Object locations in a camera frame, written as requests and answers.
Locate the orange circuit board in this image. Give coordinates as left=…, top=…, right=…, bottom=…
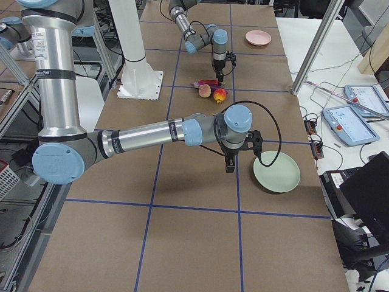
left=304, top=119, right=324, bottom=160

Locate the white camera stand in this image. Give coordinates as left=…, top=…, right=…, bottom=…
left=111, top=1, right=164, bottom=100

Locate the red chili pepper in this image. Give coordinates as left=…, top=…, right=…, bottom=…
left=190, top=80, right=219, bottom=88

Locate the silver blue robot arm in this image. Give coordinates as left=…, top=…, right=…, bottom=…
left=168, top=1, right=229, bottom=85
left=21, top=1, right=253, bottom=184

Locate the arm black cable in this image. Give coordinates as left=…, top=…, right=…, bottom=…
left=159, top=0, right=236, bottom=77
left=199, top=101, right=282, bottom=167

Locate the white chair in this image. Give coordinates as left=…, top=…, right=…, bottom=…
left=75, top=76, right=105, bottom=133

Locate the black laptop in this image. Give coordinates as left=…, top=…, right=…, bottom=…
left=320, top=151, right=388, bottom=243

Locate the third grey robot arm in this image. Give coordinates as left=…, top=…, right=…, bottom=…
left=1, top=16, right=33, bottom=57

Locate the near teach pendant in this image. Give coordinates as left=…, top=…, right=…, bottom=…
left=323, top=105, right=380, bottom=147

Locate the teach pendant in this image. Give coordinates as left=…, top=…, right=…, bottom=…
left=323, top=105, right=380, bottom=147
left=344, top=85, right=388, bottom=117

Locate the pink plate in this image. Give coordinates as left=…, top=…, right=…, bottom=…
left=245, top=30, right=272, bottom=46

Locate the yellow pink peach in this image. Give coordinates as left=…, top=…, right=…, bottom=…
left=198, top=84, right=212, bottom=98

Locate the aluminium frame post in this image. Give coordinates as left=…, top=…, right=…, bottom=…
left=291, top=0, right=345, bottom=96

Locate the far teach pendant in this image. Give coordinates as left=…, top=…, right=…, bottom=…
left=344, top=85, right=388, bottom=117

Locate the red pomegranate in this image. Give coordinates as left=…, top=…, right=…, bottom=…
left=213, top=88, right=228, bottom=104

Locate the white wire basket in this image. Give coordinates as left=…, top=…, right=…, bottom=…
left=0, top=160, right=20, bottom=200

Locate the green plate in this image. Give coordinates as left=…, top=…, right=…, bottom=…
left=253, top=151, right=301, bottom=193

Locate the purple eggplant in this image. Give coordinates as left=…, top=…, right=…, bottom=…
left=209, top=84, right=225, bottom=92

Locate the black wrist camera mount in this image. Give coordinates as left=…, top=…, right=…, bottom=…
left=225, top=51, right=236, bottom=67
left=241, top=130, right=263, bottom=161

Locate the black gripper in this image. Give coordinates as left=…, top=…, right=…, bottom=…
left=220, top=142, right=243, bottom=173
left=212, top=53, right=227, bottom=85

